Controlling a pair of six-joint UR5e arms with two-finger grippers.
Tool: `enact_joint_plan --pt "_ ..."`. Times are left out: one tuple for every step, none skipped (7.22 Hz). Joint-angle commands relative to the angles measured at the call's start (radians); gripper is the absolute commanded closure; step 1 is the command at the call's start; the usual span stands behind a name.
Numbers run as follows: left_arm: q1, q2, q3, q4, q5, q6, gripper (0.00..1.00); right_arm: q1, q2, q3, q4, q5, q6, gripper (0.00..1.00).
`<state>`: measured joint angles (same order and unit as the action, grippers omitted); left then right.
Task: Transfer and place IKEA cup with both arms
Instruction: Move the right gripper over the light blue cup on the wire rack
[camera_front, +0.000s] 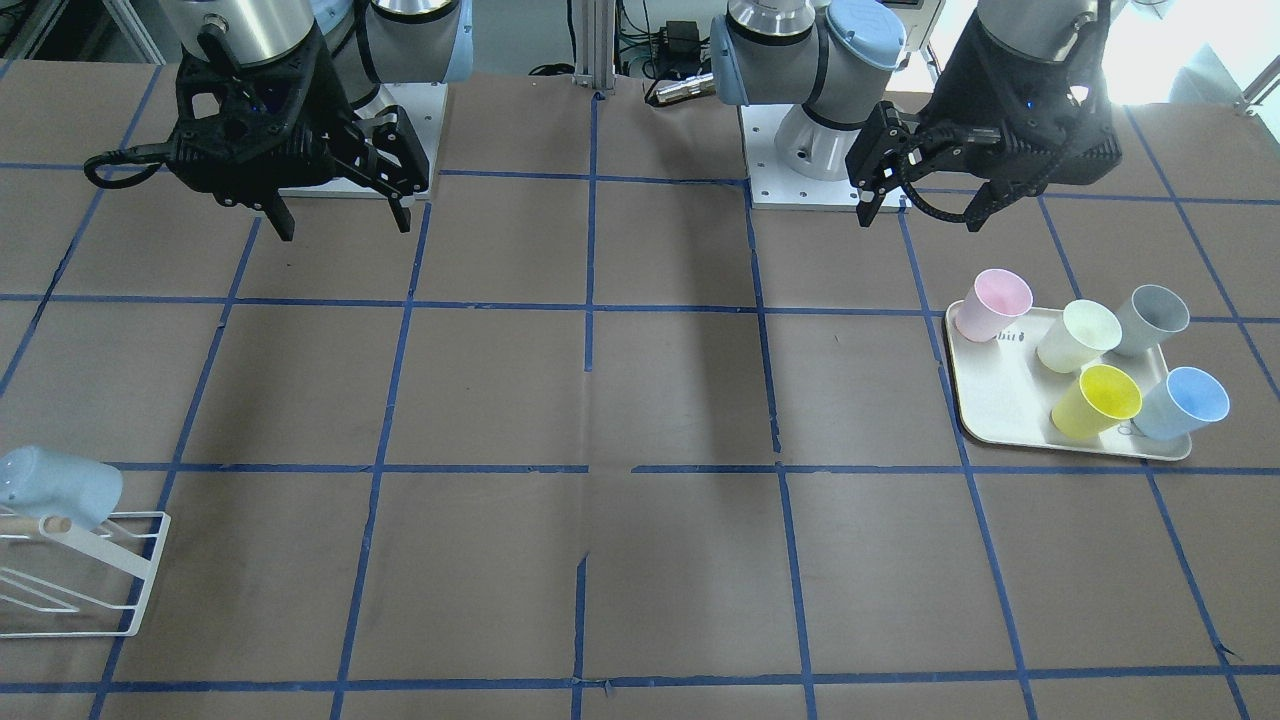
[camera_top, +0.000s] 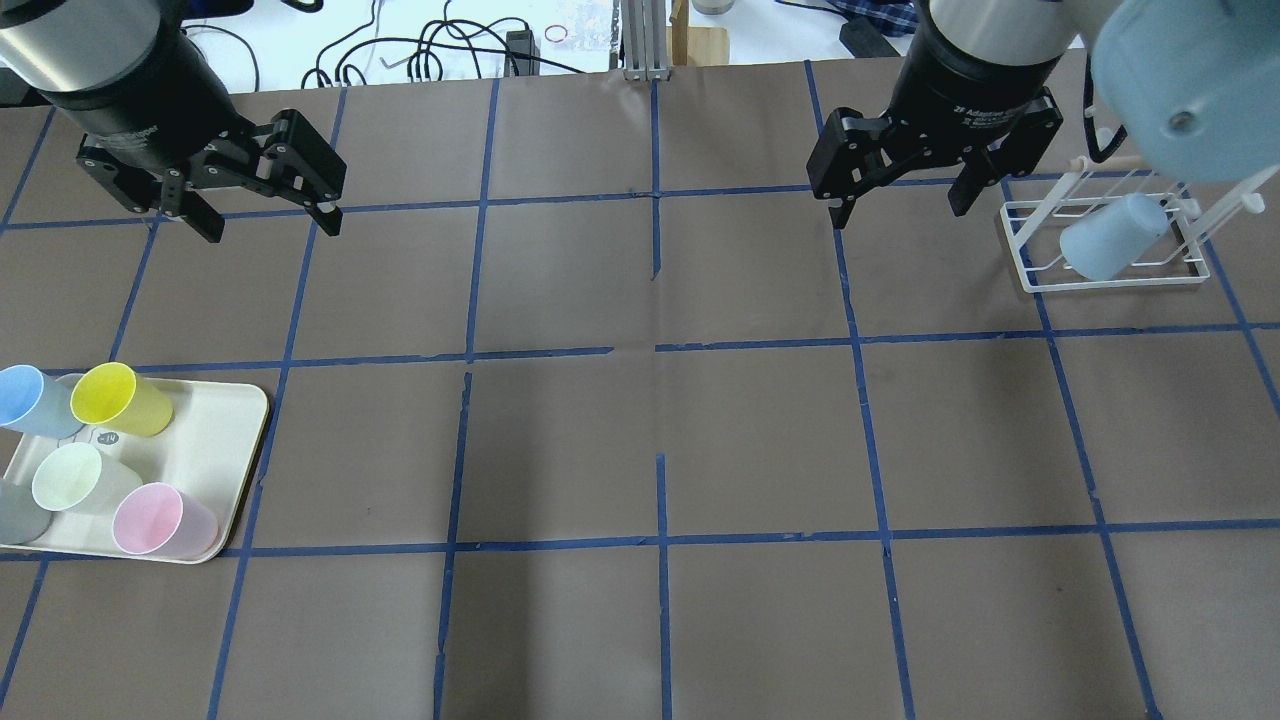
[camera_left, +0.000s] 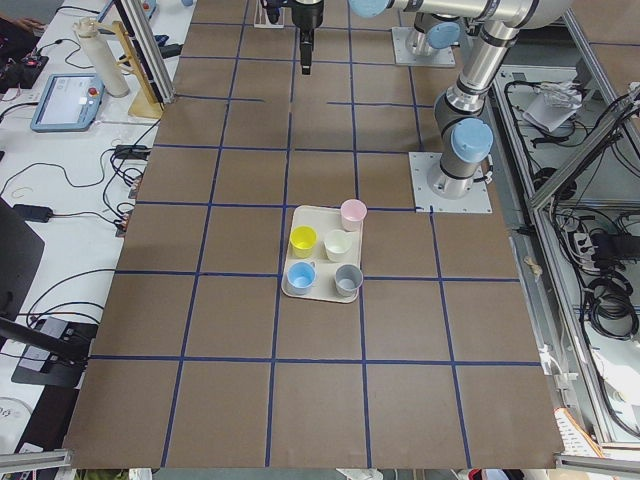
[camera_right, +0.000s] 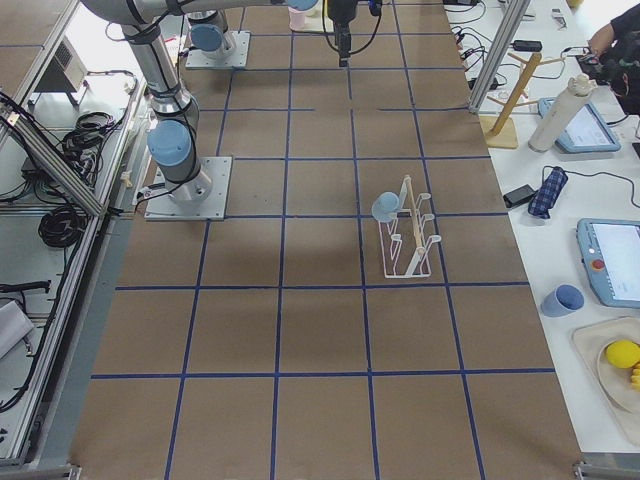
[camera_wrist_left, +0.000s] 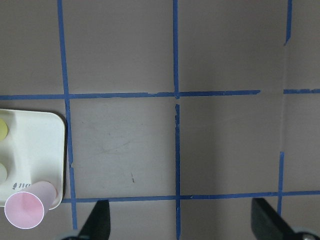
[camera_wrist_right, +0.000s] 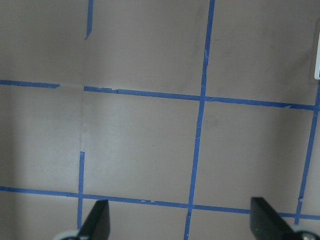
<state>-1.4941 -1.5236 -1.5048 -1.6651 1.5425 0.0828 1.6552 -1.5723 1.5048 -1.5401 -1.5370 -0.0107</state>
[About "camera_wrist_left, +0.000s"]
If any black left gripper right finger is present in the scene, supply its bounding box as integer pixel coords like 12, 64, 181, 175
250, 198, 300, 240

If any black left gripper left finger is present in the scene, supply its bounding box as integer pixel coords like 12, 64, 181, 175
76, 200, 111, 240

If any cream white plastic cup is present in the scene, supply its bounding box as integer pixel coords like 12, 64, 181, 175
0, 163, 8, 184

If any pink plastic cup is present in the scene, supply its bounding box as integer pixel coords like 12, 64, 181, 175
4, 181, 57, 230

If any cream plastic tray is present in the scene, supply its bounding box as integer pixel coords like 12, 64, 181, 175
0, 109, 66, 209

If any yellow plastic cup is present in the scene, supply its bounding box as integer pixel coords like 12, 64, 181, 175
0, 118, 9, 141

